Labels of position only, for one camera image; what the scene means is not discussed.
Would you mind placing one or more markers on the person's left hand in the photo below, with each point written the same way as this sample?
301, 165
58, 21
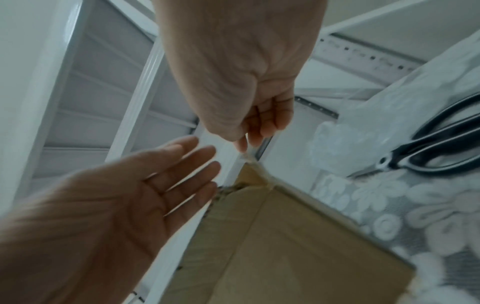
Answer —
93, 222

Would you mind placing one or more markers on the large bubble wrap sheet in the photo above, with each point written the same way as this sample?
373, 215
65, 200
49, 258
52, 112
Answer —
337, 145

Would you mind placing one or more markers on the white floral lace tablecloth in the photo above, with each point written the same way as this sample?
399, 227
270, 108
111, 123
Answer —
431, 213

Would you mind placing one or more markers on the brown cardboard box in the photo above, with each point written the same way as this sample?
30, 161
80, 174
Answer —
300, 252

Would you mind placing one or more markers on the white metal shelving rack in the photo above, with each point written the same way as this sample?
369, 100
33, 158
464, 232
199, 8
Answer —
112, 89
412, 26

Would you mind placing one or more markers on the person's right hand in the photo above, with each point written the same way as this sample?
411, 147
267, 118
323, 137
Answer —
240, 59

